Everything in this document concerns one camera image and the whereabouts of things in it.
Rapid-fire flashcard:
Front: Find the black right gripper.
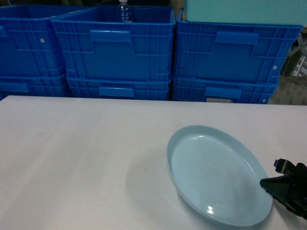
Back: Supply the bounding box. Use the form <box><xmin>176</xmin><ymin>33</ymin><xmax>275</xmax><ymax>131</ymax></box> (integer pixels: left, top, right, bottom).
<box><xmin>260</xmin><ymin>159</ymin><xmax>307</xmax><ymax>219</ymax></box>

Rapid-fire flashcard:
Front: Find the light blue round tray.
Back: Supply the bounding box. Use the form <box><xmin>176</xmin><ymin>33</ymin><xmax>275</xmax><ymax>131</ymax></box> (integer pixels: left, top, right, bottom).
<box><xmin>167</xmin><ymin>126</ymin><xmax>272</xmax><ymax>227</ymax></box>

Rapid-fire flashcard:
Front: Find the blue crate bottom right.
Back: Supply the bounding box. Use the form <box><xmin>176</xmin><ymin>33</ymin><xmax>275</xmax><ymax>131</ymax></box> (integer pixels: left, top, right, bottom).
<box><xmin>172</xmin><ymin>77</ymin><xmax>279</xmax><ymax>104</ymax></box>

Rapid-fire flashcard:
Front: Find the blue crate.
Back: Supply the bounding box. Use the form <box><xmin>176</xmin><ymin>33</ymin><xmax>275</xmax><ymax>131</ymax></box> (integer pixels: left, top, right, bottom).
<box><xmin>172</xmin><ymin>77</ymin><xmax>279</xmax><ymax>104</ymax></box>
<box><xmin>51</xmin><ymin>5</ymin><xmax>175</xmax><ymax>82</ymax></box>
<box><xmin>174</xmin><ymin>21</ymin><xmax>302</xmax><ymax>84</ymax></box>
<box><xmin>0</xmin><ymin>4</ymin><xmax>87</xmax><ymax>77</ymax></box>
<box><xmin>67</xmin><ymin>77</ymin><xmax>171</xmax><ymax>101</ymax></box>
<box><xmin>0</xmin><ymin>75</ymin><xmax>73</xmax><ymax>99</ymax></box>

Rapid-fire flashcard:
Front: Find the blue crate top right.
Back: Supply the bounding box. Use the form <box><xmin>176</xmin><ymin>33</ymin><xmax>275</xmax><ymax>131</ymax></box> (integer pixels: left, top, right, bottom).
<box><xmin>174</xmin><ymin>21</ymin><xmax>302</xmax><ymax>84</ymax></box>

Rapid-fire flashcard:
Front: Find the blue crate bottom middle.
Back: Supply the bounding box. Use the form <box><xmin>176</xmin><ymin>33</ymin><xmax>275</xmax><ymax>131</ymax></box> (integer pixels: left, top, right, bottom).
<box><xmin>67</xmin><ymin>77</ymin><xmax>171</xmax><ymax>101</ymax></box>

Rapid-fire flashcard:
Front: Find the clear water bottle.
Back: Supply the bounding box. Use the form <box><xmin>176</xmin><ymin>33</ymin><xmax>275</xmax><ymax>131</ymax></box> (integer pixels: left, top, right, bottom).
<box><xmin>117</xmin><ymin>0</ymin><xmax>132</xmax><ymax>23</ymax></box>

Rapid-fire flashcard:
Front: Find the blue crate top middle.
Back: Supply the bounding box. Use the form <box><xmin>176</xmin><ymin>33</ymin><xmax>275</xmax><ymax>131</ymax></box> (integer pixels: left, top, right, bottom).
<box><xmin>51</xmin><ymin>5</ymin><xmax>175</xmax><ymax>82</ymax></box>

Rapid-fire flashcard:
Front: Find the blue crate bottom left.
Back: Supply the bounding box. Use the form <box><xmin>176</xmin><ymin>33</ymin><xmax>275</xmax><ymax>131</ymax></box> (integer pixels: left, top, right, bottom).
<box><xmin>0</xmin><ymin>75</ymin><xmax>73</xmax><ymax>99</ymax></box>

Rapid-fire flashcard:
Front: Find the blue crate top left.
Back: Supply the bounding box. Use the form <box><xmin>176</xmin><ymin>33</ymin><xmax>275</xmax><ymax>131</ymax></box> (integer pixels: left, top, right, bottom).
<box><xmin>0</xmin><ymin>4</ymin><xmax>87</xmax><ymax>77</ymax></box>

